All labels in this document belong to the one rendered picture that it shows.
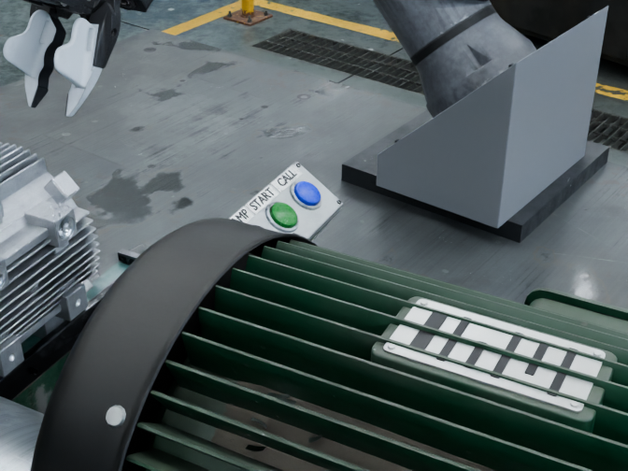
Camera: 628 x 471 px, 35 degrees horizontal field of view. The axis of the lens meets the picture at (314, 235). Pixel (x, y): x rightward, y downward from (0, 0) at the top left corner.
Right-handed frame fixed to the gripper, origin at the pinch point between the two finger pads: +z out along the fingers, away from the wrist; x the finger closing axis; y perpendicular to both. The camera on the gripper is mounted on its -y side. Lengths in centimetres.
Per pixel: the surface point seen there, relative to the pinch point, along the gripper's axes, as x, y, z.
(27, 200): -1.1, -0.1, 10.4
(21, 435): 28.3, 31.3, 19.7
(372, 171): 8, -69, -1
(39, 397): 1.2, -5.9, 31.0
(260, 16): -168, -334, -60
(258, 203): 19.7, -8.6, 5.3
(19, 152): -5.1, -2.1, 6.2
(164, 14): -210, -320, -50
